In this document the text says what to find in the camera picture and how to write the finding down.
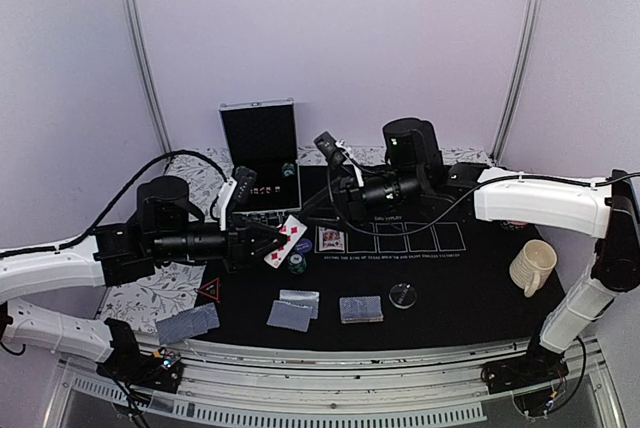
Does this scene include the red dice row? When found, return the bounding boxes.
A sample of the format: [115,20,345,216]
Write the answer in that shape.
[251,186,281,196]

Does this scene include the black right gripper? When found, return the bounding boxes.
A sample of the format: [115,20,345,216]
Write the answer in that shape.
[298,168,425,233]

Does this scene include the clear dealer button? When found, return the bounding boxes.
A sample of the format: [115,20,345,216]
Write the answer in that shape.
[389,283,417,310]

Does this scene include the face-up king card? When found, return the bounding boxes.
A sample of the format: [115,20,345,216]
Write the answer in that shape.
[318,227,345,252]

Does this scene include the blue patterned card deck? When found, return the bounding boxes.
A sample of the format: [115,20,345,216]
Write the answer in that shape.
[155,303,220,345]

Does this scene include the aluminium poker chip case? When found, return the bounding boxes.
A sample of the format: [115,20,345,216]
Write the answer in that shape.
[219,98,302,214]

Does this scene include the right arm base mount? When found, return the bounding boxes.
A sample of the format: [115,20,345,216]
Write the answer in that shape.
[480,337,569,394]

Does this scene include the red triangle all-in marker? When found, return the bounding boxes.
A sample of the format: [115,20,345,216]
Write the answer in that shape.
[196,278,220,302]

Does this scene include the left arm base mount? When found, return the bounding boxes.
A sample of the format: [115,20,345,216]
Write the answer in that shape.
[96,318,184,394]

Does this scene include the aluminium frame post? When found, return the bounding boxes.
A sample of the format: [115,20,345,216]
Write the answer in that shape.
[490,0,543,163]
[122,0,172,153]

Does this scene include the face-up diamonds card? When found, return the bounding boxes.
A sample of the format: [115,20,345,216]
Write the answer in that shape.
[264,215,307,269]

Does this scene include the purple small blind button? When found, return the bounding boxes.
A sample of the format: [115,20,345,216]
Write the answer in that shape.
[294,238,313,254]

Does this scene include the left aluminium frame post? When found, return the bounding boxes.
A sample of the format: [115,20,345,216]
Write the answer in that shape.
[122,0,172,153]

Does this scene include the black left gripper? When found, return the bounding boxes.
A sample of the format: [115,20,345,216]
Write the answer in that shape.
[152,214,289,274]

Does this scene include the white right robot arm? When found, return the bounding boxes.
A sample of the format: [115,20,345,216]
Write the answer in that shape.
[301,118,639,384]

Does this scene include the black poker mat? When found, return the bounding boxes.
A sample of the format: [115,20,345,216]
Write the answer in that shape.
[185,163,575,355]

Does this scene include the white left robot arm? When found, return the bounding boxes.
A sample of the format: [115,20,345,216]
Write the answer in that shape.
[1,167,288,382]

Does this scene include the cream ribbed mug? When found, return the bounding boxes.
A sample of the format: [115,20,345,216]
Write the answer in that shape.
[509,239,557,298]

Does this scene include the right aluminium frame post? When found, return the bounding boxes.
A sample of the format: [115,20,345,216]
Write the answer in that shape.
[490,0,543,163]

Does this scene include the green poker chip pile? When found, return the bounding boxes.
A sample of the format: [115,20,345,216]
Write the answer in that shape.
[287,253,307,274]

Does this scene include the short poker chip stack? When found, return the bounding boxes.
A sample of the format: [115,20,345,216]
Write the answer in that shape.
[281,163,296,178]

